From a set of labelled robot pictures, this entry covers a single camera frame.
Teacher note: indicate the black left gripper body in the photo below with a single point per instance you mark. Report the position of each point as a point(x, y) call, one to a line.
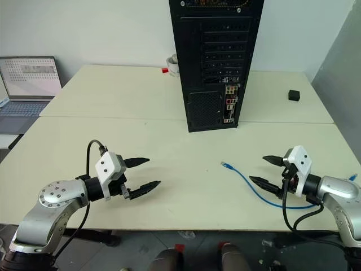
point(118, 187)

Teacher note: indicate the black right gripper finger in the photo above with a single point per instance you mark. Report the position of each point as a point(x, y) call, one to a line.
point(265, 184)
point(275, 160)

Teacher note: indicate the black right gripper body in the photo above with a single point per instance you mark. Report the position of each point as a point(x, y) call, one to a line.
point(292, 172)

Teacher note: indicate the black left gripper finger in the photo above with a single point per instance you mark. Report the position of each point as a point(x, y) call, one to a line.
point(144, 189)
point(135, 162)

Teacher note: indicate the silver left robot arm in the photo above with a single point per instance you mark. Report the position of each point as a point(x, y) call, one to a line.
point(56, 194)

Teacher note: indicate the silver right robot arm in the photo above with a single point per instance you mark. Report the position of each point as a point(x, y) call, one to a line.
point(338, 189)

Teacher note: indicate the small black box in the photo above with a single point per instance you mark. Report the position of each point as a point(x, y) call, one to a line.
point(294, 95)

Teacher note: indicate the small red tape piece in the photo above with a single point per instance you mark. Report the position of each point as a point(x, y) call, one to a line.
point(165, 70)

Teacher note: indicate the white tape roll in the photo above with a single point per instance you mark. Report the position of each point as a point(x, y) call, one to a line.
point(172, 68)

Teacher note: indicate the white side desk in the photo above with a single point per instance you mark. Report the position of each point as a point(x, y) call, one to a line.
point(8, 140)

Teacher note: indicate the black computer tower case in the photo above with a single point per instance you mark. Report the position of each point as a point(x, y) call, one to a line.
point(194, 56)

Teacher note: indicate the grey open laptop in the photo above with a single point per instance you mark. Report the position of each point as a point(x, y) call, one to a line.
point(28, 76)

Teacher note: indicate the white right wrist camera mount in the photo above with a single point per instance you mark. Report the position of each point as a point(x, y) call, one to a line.
point(300, 161)

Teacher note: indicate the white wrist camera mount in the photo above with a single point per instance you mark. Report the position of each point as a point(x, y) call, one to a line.
point(103, 166)
point(300, 161)

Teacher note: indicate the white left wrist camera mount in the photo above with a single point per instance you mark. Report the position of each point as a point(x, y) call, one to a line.
point(103, 166)

